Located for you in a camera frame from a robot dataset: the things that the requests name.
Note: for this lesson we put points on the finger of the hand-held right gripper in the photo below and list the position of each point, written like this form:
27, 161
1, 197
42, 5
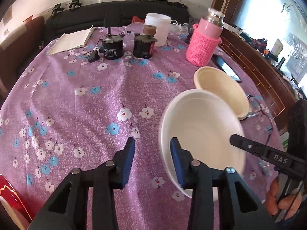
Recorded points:
249, 146

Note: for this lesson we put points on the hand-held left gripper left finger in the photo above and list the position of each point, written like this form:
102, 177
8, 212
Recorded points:
128, 163

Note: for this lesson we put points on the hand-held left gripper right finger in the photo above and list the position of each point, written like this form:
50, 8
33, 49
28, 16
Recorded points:
178, 167

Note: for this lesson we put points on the cream ribbed bowl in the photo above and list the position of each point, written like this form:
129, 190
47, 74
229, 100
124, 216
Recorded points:
220, 86

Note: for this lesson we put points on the red gold-rimmed flower plate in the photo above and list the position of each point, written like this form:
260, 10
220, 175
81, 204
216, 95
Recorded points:
14, 196

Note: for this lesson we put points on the person's right hand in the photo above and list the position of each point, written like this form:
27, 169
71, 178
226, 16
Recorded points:
272, 196

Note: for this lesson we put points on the wrapped candy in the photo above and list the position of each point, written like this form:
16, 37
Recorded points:
265, 167

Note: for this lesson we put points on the wooden sideboard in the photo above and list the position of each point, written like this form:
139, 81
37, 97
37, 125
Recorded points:
263, 76

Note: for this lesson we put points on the purple floral tablecloth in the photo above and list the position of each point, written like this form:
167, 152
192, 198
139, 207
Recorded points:
84, 105

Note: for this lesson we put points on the black smartphone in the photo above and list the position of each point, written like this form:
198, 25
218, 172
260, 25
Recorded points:
225, 67

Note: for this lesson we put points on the white bottle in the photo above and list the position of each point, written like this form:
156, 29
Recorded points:
277, 48

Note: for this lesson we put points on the pink thermos knitted sleeve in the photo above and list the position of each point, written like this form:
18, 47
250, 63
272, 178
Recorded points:
203, 45

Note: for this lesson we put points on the black power adapter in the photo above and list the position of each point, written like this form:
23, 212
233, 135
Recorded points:
93, 56

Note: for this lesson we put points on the black square motor brown knob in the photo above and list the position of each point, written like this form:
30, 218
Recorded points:
144, 48

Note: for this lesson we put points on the black round motor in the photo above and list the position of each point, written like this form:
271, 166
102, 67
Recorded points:
111, 48

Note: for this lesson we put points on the white notebook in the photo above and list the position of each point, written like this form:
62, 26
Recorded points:
72, 40

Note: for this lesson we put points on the white plastic jar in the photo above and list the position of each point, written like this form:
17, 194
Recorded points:
160, 28

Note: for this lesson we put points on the white plastic bag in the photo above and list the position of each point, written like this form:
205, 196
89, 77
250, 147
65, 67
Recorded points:
178, 26

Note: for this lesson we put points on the red bag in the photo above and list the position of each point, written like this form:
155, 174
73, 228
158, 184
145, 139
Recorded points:
137, 20

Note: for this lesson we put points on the black sofa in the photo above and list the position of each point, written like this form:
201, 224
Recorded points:
108, 14

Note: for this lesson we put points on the brown armchair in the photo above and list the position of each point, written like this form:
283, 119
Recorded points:
28, 33

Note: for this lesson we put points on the black clamp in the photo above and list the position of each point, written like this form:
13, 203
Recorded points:
75, 3
57, 8

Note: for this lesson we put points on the clear frame eyeglasses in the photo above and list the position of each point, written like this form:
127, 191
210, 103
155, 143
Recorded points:
249, 97

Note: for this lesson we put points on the wooden door frame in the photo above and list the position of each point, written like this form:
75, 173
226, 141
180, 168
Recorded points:
227, 0

